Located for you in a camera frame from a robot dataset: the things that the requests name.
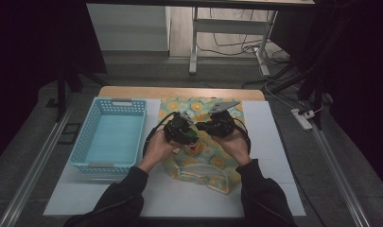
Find left hand-held gripper cable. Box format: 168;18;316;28
69;111;178;226

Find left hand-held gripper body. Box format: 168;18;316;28
163;110;196;146

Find white table mat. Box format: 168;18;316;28
43;97;306;218

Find orange print fabric bag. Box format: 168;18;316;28
158;96;246;195

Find white cable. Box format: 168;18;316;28
258;61;324;115

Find white power strip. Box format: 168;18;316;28
290;108;316;131

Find aluminium rail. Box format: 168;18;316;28
309;124;373;227
0;102;76;227

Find white desk frame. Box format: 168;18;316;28
188;6;279;77

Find blue plastic basket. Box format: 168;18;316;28
68;96;148;175

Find black floor cables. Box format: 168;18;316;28
196;9;291;64

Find grey cabinet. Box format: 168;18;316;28
85;3;172;53

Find person's left hand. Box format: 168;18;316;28
137;129;182;175

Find black floor plate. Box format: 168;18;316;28
57;122;82;146

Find person's right hand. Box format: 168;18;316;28
212;128;253;167

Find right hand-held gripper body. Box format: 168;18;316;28
208;100;241;138

